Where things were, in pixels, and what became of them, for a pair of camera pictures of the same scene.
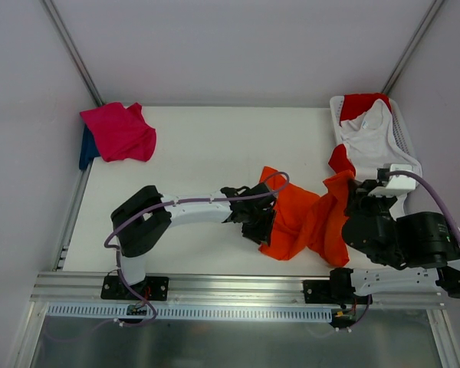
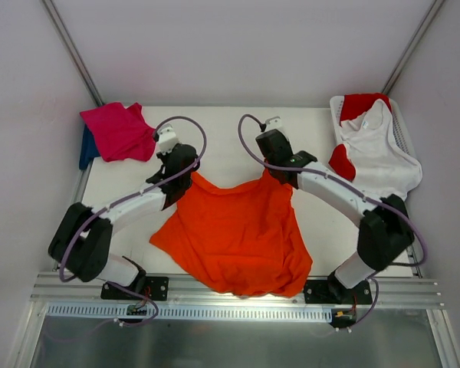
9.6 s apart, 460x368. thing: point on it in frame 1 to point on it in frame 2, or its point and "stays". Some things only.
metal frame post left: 73,50 stays
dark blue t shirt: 89,149 stays
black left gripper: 261,216 to 178,188
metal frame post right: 425,24 stays
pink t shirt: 120,133 stays
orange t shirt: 303,219 to 244,240
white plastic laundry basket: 400,128 stays
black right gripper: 356,201 to 285,176
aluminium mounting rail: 85,288 stays
